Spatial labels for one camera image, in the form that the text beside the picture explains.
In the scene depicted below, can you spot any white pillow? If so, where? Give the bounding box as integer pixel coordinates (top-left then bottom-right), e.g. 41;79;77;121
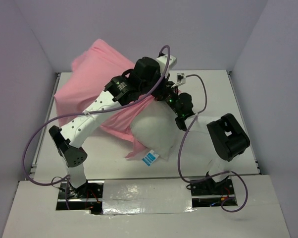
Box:
130;101;182;161

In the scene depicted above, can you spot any pink pillowcase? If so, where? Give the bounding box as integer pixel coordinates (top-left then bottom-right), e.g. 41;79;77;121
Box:
54;39;153;158

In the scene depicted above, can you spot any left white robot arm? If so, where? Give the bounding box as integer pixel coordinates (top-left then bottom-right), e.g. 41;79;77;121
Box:
49;55;177;198

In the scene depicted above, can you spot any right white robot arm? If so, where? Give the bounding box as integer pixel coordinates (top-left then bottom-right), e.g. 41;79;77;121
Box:
152;83;250;194

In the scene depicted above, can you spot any silver tape patch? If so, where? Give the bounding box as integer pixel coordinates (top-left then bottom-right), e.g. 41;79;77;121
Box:
102;178;194;215

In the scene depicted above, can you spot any white foam board front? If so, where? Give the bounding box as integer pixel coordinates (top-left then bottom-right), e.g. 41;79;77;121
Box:
0;173;295;238

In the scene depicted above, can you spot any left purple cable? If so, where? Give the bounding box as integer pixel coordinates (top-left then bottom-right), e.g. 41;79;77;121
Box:
23;45;171;210

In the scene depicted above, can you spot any purple cable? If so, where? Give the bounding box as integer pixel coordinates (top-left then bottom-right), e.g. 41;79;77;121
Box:
177;73;248;213
23;45;171;210

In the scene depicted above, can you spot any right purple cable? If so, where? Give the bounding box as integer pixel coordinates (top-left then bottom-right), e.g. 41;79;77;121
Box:
177;73;248;213

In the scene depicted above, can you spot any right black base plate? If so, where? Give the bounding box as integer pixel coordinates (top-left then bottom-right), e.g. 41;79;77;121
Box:
186;178;237;208

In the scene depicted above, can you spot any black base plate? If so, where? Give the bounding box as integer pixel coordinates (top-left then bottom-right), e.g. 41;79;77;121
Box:
56;180;104;215
186;178;237;208

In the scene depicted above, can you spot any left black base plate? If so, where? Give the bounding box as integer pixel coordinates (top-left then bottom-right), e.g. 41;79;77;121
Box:
56;180;104;215

